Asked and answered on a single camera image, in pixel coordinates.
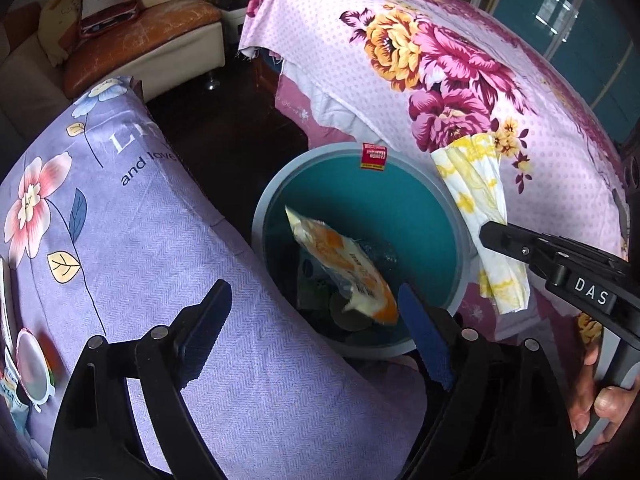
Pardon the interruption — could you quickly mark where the white side table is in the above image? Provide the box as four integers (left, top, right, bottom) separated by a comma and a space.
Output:
220, 0, 256, 36

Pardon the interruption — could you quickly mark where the white blue small packet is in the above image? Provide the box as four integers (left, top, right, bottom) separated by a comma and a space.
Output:
0, 345, 31, 433

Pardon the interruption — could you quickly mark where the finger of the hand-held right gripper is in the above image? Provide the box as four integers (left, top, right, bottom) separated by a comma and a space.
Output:
479, 220, 572, 282

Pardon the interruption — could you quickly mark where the teal trash bin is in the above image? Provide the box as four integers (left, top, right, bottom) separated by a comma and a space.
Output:
251, 142, 473, 360

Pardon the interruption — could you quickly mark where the orange white snack packet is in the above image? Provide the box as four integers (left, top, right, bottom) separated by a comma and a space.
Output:
284, 205, 401, 328

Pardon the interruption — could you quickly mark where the pink floral bed sheet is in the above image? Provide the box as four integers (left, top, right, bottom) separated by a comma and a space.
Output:
239, 0, 640, 361

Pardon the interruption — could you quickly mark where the person's right hand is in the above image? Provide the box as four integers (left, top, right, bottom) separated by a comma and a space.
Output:
570, 342, 628, 456

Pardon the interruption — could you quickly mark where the pink white quilt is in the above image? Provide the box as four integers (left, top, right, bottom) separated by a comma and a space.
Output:
272, 52, 608, 361

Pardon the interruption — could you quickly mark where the blue glass door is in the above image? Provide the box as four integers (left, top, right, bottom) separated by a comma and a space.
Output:
490, 0, 640, 111

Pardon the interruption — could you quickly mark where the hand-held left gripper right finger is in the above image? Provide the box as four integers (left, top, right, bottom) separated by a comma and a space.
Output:
397, 282, 581, 480

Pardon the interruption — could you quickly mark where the white plastic pudding cup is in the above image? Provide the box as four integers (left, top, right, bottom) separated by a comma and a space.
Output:
12, 327, 56, 413

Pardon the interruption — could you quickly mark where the purple floral blanket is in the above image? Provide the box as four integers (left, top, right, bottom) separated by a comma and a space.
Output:
0, 76, 431, 480

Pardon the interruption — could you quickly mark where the orange leather seat cushion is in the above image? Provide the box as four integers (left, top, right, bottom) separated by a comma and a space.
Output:
62, 0, 223, 101

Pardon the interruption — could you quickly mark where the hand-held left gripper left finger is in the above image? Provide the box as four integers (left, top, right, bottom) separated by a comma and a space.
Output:
47, 279, 233, 480

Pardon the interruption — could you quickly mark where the yellow white tissue packet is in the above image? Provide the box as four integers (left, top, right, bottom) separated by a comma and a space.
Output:
431, 134, 531, 316

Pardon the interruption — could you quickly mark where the cream sofa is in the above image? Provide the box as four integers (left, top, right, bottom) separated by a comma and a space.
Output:
0, 0, 226, 136

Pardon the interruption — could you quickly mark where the yellow pillow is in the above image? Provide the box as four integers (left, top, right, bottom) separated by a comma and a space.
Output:
37, 0, 91, 68

